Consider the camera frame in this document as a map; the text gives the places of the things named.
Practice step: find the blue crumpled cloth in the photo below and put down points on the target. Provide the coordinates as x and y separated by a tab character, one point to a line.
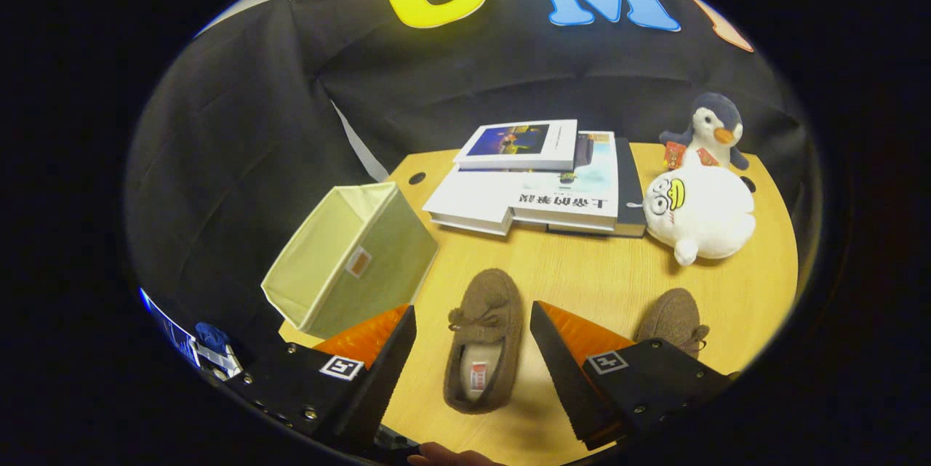
213	337

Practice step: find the green fabric storage box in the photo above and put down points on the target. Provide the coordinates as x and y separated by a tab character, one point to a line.
378	262

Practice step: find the brown fuzzy shoe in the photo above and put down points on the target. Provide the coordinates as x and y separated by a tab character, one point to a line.
494	299
673	313

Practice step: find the navy white penguin plush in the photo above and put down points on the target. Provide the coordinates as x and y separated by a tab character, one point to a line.
709	121

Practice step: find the white round plush toy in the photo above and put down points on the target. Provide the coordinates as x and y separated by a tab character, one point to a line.
709	222

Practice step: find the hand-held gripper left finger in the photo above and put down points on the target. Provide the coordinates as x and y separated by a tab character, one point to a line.
378	386

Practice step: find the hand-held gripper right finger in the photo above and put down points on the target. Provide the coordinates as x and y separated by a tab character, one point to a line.
571	386

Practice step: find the black backdrop cloth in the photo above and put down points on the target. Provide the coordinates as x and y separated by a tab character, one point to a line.
473	73

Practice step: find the blue printed box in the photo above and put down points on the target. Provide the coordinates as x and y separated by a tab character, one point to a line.
171	331

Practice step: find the book with blue photo cover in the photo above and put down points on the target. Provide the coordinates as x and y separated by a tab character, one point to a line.
520	142

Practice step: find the book with pale sky cover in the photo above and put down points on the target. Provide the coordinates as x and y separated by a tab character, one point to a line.
582	190

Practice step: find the white printed package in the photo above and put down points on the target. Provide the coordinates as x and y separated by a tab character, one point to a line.
222	364

